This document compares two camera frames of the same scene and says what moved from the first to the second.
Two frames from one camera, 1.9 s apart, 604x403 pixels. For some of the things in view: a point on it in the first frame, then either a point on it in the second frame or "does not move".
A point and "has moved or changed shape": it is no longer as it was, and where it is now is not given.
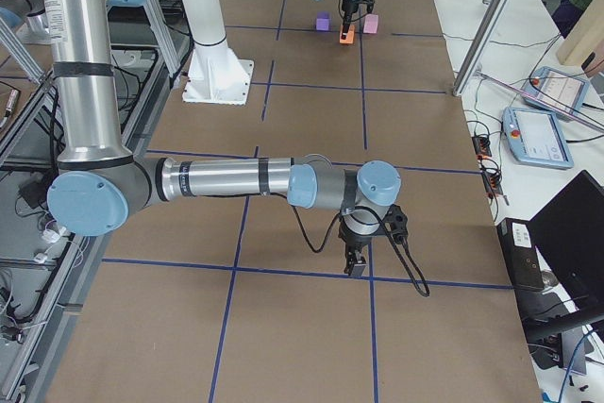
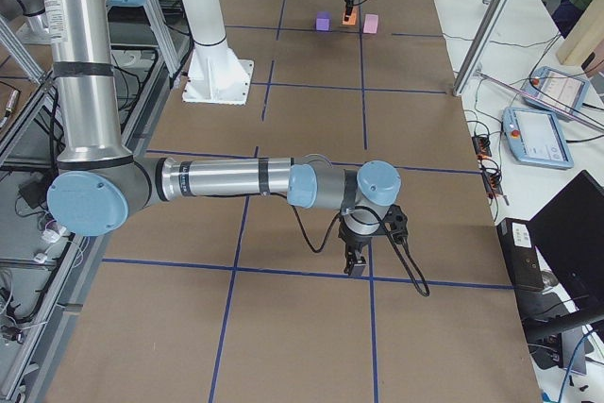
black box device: [521, 254] does not move
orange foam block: [350, 35] has moved or changed shape
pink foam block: [371, 24] does not move
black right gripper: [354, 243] does not move
